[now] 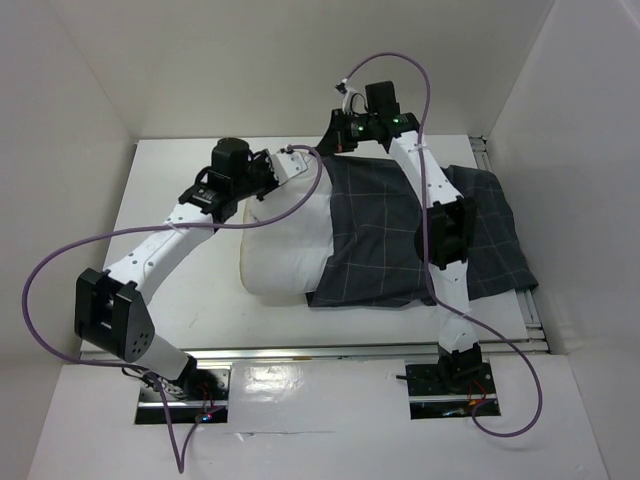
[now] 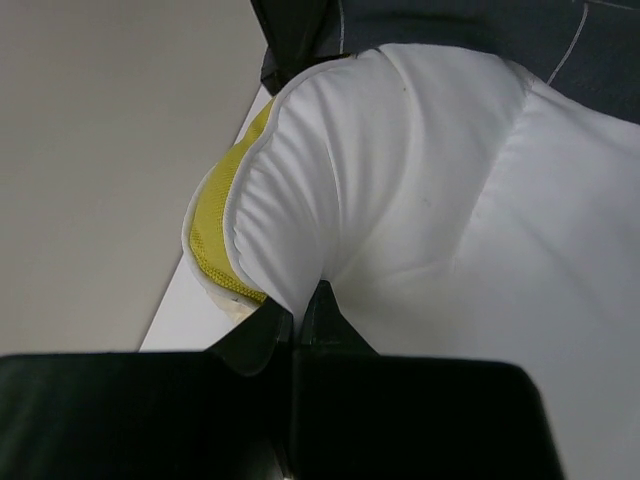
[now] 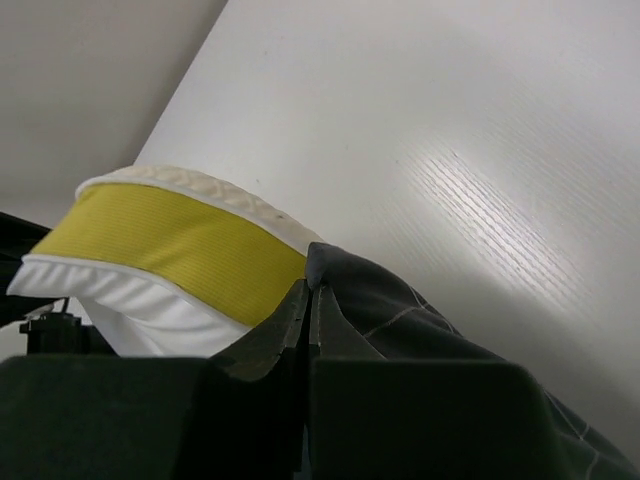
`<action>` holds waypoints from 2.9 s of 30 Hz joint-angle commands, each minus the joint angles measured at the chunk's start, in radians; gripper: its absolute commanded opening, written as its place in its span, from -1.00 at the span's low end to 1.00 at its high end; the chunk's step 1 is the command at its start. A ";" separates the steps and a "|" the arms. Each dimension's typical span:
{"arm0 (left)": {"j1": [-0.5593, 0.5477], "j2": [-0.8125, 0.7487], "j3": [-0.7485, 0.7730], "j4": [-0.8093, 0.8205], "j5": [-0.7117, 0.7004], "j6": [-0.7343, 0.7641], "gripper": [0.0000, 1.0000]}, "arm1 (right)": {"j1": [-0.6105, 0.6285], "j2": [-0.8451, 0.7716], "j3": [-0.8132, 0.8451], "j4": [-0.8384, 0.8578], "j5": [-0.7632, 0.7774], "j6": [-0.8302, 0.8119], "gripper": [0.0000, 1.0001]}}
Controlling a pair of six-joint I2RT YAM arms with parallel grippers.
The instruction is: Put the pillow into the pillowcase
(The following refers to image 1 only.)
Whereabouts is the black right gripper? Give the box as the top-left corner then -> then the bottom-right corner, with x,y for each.
313,108 -> 376,155

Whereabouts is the dark grey checked pillowcase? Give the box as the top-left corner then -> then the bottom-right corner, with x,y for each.
306,156 -> 539,308

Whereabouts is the white pillow with yellow edge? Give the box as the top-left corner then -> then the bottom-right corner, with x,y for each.
240,154 -> 334,297

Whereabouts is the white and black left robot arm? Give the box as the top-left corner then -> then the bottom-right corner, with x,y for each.
74,138 -> 285,399

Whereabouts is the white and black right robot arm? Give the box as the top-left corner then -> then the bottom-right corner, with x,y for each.
318,79 -> 483,392

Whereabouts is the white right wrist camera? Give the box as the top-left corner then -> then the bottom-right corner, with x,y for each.
335,79 -> 369,115

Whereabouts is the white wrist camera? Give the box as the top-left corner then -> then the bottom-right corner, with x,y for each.
335,79 -> 369,115
269,150 -> 308,185

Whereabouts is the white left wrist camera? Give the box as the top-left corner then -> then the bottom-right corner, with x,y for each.
269,150 -> 308,185

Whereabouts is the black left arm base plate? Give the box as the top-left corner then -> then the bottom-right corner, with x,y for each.
121,368 -> 231,425

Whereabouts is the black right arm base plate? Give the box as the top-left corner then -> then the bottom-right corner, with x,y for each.
395,362 -> 501,420

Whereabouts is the aluminium frame rail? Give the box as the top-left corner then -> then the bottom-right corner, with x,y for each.
77,134 -> 551,364

